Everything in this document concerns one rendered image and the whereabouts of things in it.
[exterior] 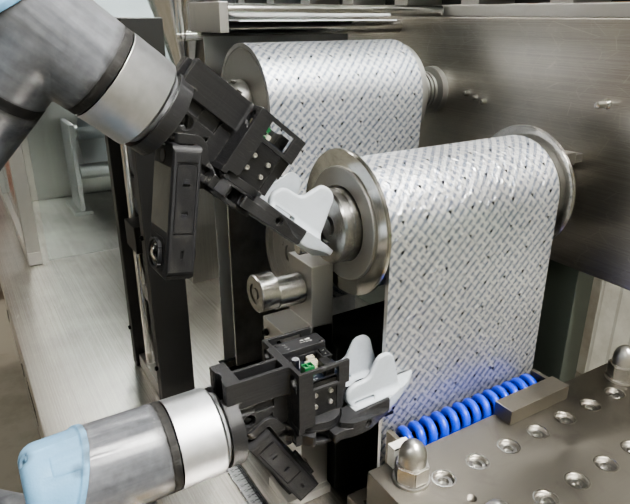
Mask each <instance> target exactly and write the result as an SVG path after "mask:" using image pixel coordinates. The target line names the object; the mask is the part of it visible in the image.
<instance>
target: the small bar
mask: <svg viewBox="0 0 630 504"><path fill-rule="evenodd" d="M568 390H569V385H567V384H566V383H564V382H562V381H560V380H559V379H557V378H555V377H553V376H551V377H548V378H546V379H544V380H542V381H539V382H537V383H535V384H533V385H530V386H528V387H526V388H523V389H521V390H519V391H517V392H514V393H512V394H510V395H508V396H505V397H503V398H501V399H498V400H496V401H495V408H494V415H496V416H497V417H499V418H500V419H502V420H503V421H504V422H506V423H507V424H509V425H512V424H514V423H516V422H518V421H520V420H523V419H525V418H527V417H529V416H531V415H533V414H535V413H537V412H539V411H541V410H544V409H546V408H548V407H550V406H552V405H554V404H556V403H558V402H560V401H562V400H565V399H567V395H568Z"/></svg>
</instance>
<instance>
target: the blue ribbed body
mask: <svg viewBox="0 0 630 504"><path fill-rule="evenodd" d="M539 381H540V380H539V379H535V378H534V377H532V376H531V375H529V374H521V375H520V376H519V378H518V377H515V378H512V379H511V380H510V382H509V381H506V382H503V383H502V384H501V385H496V386H493V387H492V389H491V390H490V389H487V390H484V391H483V392H482V393H481V394H479V393H478V394H474V395H473V396H472V398H464V399H463V400H462V402H461V403H460V402H455V403H453V404H452V406H451V408H450V407H448V406H447V407H443V408H442V410H441V411H440V412H438V411H434V412H432V413H431V415H430V417H428V416H422V417H421V418H420V419H419V422H417V421H414V420H413V421H410V422H409V424H408V425H407V427H406V426H403V425H401V426H399V427H398V428H397V429H396V434H397V435H398V436H399V437H400V438H403V437H407V438H408V439H409V438H416V439H419V440H420V441H421V442H422V443H423V444H424V445H428V444H430V443H432V442H434V441H436V440H439V439H441V438H443V437H445V436H447V435H450V434H452V433H454V432H456V431H458V430H461V429H463V428H465V427H467V426H469V425H472V424H474V423H476V422H478V421H480V420H483V419H485V418H487V417H489V416H491V415H494V408H495V401H496V400H498V399H501V398H503V397H505V396H508V395H510V394H512V393H514V392H517V391H519V390H521V389H523V388H526V387H528V386H530V385H533V384H535V383H537V382H539Z"/></svg>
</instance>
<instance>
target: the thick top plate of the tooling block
mask: <svg viewBox="0 0 630 504"><path fill-rule="evenodd" d="M607 365H608V363H606V364H603V365H601V366H599V367H597V368H595V369H592V370H590V371H588V372H586V373H584V374H581V375H579V376H577V377H575V378H573V379H571V380H568V381H566V382H564V383H566V384H567V385H569V390H568V395H567V399H565V400H562V401H560V402H558V403H556V404H554V405H552V406H550V407H548V408H546V409H544V410H541V411H539V412H537V413H535V414H533V415H531V416H529V417H527V418H525V419H523V420H520V421H518V422H516V423H514V424H512V425H509V424H507V423H506V422H504V421H503V420H502V419H500V418H499V417H497V416H496V415H491V416H489V417H487V418H485V419H483V420H480V421H478V422H476V423H474V424H472V425H469V426H467V427H465V428H463V429H461V430H458V431H456V432H454V433H452V434H450V435H447V436H445V437H443V438H441V439H439V440H436V441H434V442H432V443H430V444H428V445H425V447H426V450H427V460H428V463H429V467H430V471H429V475H430V478H431V482H430V485H429V487H428V488H427V489H426V490H425V491H422V492H419V493H409V492H405V491H403V490H401V489H399V488H398V487H397V486H396V485H395V484H394V483H393V480H392V473H393V470H394V469H395V468H394V469H392V468H391V467H390V466H389V465H388V464H387V463H386V464H384V465H381V466H379V467H377V468H375V469H373V470H370V471H368V478H367V502H366V504H486V503H487V502H488V501H490V500H492V499H501V500H503V501H505V502H506V503H507V504H630V386H621V385H617V384H614V383H612V382H610V381H609V380H607V379H606V377H605V376H604V373H605V371H606V370H607Z"/></svg>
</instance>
